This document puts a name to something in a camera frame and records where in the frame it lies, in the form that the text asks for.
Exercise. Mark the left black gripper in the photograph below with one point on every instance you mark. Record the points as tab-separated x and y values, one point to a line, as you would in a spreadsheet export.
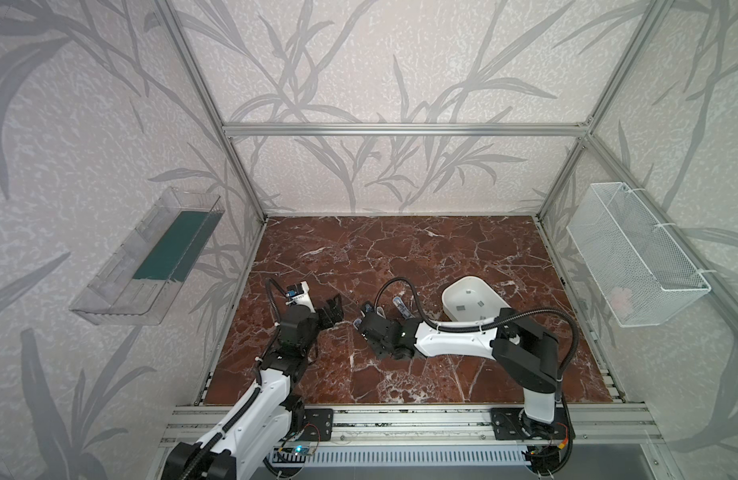
324	312

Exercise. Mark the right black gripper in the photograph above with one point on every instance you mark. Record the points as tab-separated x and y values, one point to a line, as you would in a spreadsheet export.
369	327

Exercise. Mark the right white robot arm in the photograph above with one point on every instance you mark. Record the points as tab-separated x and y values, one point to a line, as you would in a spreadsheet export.
527	351

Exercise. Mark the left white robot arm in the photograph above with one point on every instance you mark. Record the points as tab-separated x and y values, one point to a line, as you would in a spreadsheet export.
269	411

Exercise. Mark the white oval tray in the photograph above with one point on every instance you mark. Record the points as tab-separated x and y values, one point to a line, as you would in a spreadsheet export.
471	299

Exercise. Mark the green pad in bin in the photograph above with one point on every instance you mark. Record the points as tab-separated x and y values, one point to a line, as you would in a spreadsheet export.
177	250

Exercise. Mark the pink item in basket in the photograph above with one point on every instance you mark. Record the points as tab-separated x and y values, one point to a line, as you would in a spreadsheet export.
620	301

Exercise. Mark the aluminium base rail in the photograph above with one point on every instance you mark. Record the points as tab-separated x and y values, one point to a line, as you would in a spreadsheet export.
426	424

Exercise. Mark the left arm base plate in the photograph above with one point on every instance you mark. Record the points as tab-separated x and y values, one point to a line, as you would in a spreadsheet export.
311	425

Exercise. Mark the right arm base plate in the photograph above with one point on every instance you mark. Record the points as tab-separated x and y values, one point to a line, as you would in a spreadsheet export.
511	423

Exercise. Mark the clear plastic wall bin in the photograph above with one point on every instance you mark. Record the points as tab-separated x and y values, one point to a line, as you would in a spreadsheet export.
140	281

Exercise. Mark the aluminium frame crossbar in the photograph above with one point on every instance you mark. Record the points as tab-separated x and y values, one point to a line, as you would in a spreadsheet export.
234	130

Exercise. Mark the white wire mesh basket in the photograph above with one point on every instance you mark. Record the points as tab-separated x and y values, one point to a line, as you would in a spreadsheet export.
625	245

